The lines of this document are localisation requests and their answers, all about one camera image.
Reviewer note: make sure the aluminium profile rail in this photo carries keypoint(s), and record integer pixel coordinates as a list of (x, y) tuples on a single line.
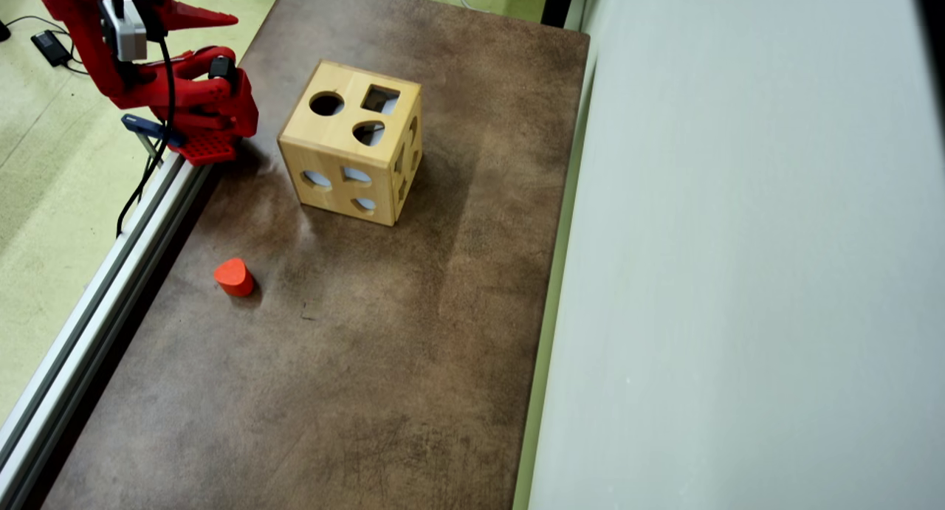
[(96, 311)]

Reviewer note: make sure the wooden shape sorter box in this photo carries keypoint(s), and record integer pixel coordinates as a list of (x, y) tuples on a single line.
[(347, 145)]

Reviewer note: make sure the black power adapter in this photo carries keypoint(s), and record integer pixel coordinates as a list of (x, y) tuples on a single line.
[(50, 47)]

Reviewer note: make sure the dark vertical post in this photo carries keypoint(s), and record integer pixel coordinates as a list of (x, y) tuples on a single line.
[(559, 1)]

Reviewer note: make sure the orange teardrop block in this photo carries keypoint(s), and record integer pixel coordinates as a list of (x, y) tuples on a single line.
[(233, 276)]

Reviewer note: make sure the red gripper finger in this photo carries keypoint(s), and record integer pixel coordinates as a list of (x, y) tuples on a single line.
[(196, 15)]

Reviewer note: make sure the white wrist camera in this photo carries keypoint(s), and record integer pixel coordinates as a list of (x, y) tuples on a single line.
[(125, 30)]

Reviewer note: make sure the blue clamp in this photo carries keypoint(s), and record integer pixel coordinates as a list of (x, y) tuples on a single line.
[(151, 128)]

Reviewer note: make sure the small dark floor object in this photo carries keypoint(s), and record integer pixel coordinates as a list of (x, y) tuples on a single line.
[(4, 30)]

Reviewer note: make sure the red robot arm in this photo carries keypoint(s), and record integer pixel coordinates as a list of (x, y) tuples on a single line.
[(210, 104)]

